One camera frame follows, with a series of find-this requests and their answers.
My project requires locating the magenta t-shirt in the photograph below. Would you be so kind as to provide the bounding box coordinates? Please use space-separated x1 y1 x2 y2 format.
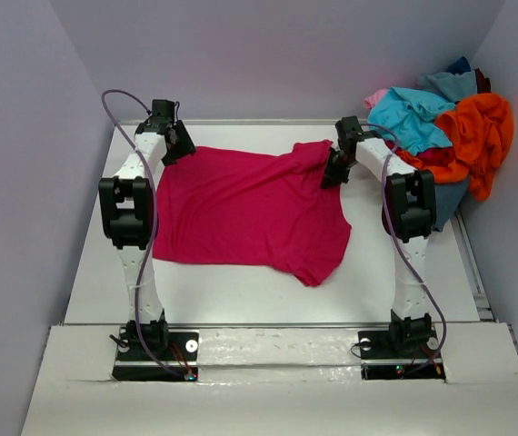
153 140 352 287

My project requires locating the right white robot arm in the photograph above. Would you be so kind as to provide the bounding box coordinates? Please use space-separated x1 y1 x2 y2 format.
322 138 436 360

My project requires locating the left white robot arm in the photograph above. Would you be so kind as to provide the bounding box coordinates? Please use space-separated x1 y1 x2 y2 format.
98 117 196 357

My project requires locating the pink t-shirt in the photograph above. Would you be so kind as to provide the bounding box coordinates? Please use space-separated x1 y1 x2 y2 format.
363 88 388 111

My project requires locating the cyan t-shirt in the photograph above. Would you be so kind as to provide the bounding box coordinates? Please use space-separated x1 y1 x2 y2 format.
367 87 455 156

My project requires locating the red t-shirt in pile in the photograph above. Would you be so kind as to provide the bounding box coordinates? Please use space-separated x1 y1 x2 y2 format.
416 147 454 167

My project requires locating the slate blue t-shirt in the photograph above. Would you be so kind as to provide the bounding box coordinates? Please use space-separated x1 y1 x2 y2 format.
433 177 470 232

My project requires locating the grey-blue t-shirt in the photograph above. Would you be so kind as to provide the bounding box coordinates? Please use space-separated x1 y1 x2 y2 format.
416 71 478 104

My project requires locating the orange t-shirt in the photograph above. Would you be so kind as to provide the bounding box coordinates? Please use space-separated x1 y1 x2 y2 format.
396 93 514 202

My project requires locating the dark blue t-shirt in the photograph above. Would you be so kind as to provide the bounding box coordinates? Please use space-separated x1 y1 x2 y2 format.
446 56 472 75

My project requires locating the maroon t-shirt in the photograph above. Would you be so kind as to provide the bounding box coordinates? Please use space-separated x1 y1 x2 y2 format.
473 68 492 94

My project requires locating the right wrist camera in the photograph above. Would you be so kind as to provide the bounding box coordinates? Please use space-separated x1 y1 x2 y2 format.
334 116 372 153

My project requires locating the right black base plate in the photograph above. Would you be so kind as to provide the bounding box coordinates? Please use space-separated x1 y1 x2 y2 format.
351 330 446 381

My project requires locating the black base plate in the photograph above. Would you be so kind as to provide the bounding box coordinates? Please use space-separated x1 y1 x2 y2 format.
110 328 200 382
351 330 446 381

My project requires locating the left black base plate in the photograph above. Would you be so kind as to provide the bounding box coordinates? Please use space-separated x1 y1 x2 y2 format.
110 328 200 382

